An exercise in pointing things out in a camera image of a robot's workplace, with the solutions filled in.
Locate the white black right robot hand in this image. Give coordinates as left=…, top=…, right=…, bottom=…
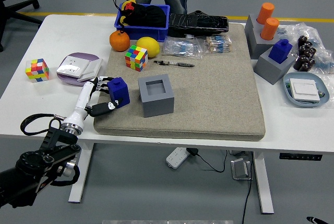
left=306, top=216, right=332, bottom=224

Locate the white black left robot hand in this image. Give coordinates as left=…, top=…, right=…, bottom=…
left=65, top=76, right=124, bottom=128

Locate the blue seal with knob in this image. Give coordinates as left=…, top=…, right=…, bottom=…
left=268, top=39, right=293, bottom=65
left=107, top=77, right=130, bottom=109

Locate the grey square seal holder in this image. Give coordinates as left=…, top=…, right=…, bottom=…
left=253, top=47, right=297, bottom=86
left=138, top=74, right=175, bottom=119

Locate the purple plate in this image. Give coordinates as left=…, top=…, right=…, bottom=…
left=56, top=52, right=103, bottom=87

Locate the pastel colourful puzzle cube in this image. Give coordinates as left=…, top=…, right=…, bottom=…
left=25, top=58, right=50, bottom=83

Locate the black table control panel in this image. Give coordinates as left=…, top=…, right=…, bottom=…
left=279, top=152, right=323, bottom=161

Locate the white table leg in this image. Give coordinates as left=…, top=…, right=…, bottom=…
left=68, top=142, right=94, bottom=204
left=252, top=151, right=275, bottom=215

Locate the bright colourful puzzle cube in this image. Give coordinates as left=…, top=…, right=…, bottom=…
left=124, top=44, right=149, bottom=73

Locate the orange fruit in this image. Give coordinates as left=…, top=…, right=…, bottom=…
left=109, top=30, right=130, bottom=52

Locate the yellow lemon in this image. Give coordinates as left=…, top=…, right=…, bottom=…
left=136, top=36, right=160, bottom=58

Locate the blue plastic bin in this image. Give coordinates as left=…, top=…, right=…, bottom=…
left=114, top=3, right=171, bottom=43

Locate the black pen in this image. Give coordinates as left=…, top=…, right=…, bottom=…
left=153, top=60, right=196, bottom=68

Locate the clear bag of blue resistors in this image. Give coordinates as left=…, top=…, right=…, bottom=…
left=163, top=36, right=204, bottom=60

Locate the white power strip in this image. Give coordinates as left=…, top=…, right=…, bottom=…
left=166, top=147, right=190, bottom=169

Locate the pale blue plate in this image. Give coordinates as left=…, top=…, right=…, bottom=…
left=283, top=72, right=330, bottom=108

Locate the grey-brown felt mat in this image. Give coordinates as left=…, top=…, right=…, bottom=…
left=93, top=22, right=266, bottom=142

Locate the black plastic-wrapped keyboard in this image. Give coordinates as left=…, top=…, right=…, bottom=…
left=168, top=13, right=230, bottom=38

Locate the clear bag of tan resistors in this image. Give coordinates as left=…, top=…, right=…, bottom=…
left=203, top=35, right=234, bottom=54

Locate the crumpled clear plastic bag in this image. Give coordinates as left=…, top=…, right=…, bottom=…
left=276, top=22, right=334, bottom=110

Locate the grey double cylinder holder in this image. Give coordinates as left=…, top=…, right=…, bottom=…
left=244, top=14, right=281, bottom=60

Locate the orange cylinder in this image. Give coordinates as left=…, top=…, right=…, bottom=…
left=257, top=2, right=276, bottom=25
left=260, top=17, right=280, bottom=41

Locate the white wall socket panel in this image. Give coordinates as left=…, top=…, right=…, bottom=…
left=56, top=55, right=92, bottom=77

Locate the black floor cable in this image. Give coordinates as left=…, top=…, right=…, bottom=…
left=241, top=179, right=253, bottom=224

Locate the silver metal bracket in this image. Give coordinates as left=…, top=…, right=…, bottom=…
left=230, top=157, right=253, bottom=181

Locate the black plug with cord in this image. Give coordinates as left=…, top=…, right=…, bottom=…
left=186, top=147, right=228, bottom=173

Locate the white wall switch panel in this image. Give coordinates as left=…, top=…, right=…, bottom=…
left=289, top=78, right=321, bottom=102

